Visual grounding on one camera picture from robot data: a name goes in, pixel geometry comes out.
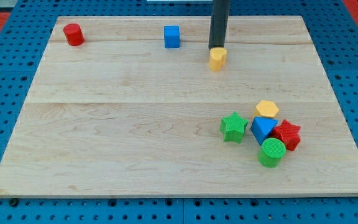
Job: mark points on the green star block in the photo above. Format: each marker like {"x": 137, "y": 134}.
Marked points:
{"x": 233, "y": 127}

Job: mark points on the yellow heart block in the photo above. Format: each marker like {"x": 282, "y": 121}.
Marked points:
{"x": 217, "y": 58}

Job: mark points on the blue cube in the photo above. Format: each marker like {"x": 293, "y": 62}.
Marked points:
{"x": 171, "y": 37}

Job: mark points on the red star block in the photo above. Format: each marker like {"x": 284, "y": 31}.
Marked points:
{"x": 287, "y": 133}

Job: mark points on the wooden board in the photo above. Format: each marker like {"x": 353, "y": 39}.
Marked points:
{"x": 121, "y": 116}

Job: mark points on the blue triangle block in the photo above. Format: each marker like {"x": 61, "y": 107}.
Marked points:
{"x": 261, "y": 128}

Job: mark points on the yellow hexagon block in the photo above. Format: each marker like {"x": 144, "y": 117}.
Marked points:
{"x": 266, "y": 109}

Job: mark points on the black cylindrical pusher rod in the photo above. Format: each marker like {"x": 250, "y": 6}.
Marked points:
{"x": 218, "y": 24}

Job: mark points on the green cylinder block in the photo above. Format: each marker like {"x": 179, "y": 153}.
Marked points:
{"x": 271, "y": 152}

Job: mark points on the red cylinder block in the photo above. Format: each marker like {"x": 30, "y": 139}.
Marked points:
{"x": 73, "y": 34}

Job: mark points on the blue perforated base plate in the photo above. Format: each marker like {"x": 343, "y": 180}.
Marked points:
{"x": 24, "y": 38}

